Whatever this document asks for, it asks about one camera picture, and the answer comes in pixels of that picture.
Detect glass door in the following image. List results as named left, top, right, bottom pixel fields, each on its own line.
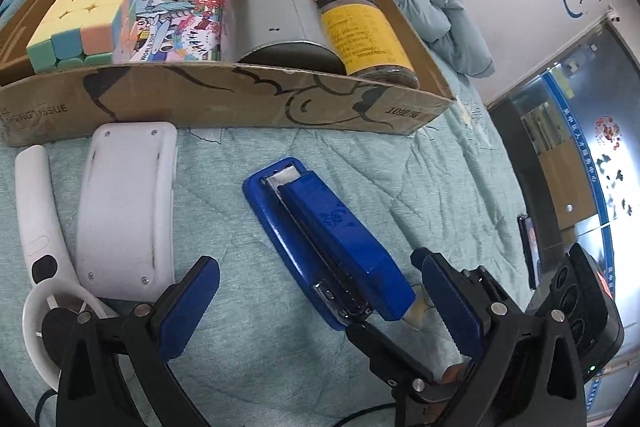
left=487, top=24, right=640, bottom=408

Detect white curved plastic device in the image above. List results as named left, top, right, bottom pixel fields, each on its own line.
left=75, top=122, right=178, bottom=300

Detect blue stapler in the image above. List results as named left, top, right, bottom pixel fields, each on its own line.
left=242, top=157, right=417, bottom=332

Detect pastel puzzle cube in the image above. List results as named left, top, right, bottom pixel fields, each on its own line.
left=26, top=0, right=138, bottom=75

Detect grey cylinder can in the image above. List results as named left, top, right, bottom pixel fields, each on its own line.
left=222, top=0, right=346, bottom=75

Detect yellow label dark jar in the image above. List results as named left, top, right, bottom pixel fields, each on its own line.
left=316, top=0, right=420, bottom=90

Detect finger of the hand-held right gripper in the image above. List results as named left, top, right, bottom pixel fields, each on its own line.
left=346, top=321, right=476, bottom=403
left=411, top=248, right=507, bottom=306

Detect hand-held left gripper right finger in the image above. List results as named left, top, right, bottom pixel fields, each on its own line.
left=422, top=253, right=588, bottom=427

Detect colourful cartoon printed box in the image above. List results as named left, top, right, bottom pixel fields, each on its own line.
left=112, top=0, right=226, bottom=64

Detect black cable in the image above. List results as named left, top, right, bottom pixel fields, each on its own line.
left=327, top=402, right=401, bottom=427

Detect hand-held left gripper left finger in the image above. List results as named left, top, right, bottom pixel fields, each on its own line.
left=56, top=255, right=221, bottom=427

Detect white handheld controller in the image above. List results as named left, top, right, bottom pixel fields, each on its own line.
left=14, top=144, right=121, bottom=390

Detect brown cardboard box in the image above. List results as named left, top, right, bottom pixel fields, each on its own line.
left=0, top=0, right=458, bottom=148

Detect black smartphone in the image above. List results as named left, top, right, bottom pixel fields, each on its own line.
left=517, top=214, right=543, bottom=290

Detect light blue quilted blanket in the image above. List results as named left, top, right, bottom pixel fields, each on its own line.
left=0, top=0, right=538, bottom=427

